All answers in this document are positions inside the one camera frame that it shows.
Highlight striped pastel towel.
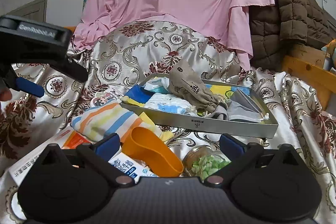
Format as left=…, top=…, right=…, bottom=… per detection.
left=71, top=101, right=174, bottom=143

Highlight orange plastic scoop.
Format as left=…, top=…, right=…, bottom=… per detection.
left=122, top=127, right=184, bottom=177

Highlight grey cloth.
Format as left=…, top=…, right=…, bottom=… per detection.
left=206, top=103, right=228, bottom=121

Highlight white blue baby socks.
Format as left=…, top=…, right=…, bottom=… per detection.
left=143, top=93, right=197, bottom=116

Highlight white tissue packet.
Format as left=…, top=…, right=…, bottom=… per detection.
left=143, top=77, right=170, bottom=94

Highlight grey face mask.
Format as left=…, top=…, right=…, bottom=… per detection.
left=227, top=89, right=269, bottom=123

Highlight printed cartoon pouch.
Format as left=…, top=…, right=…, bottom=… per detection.
left=90, top=89, right=123, bottom=107

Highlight person left hand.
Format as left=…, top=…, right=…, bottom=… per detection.
left=0, top=88, right=13, bottom=102

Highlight orange white medicine box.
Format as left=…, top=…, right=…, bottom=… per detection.
left=7, top=129, right=93, bottom=188

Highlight grey door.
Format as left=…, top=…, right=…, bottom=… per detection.
left=7, top=0, right=48, bottom=22

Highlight blue white milk carton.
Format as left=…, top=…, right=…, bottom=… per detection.
left=108, top=152, right=158, bottom=183

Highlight grey tray with drawing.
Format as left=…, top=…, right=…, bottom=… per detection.
left=120, top=88, right=278, bottom=139

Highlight floral satin bed cover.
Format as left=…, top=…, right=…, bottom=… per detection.
left=1, top=21, right=335, bottom=223

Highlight colourful striped cloth bundle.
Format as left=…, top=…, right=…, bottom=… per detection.
left=321, top=39, right=336, bottom=68

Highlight brown quilted jacket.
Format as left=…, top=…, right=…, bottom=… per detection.
left=249, top=0, right=332, bottom=71

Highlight white air conditioner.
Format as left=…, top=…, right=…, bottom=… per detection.
left=316, top=0, right=336, bottom=18

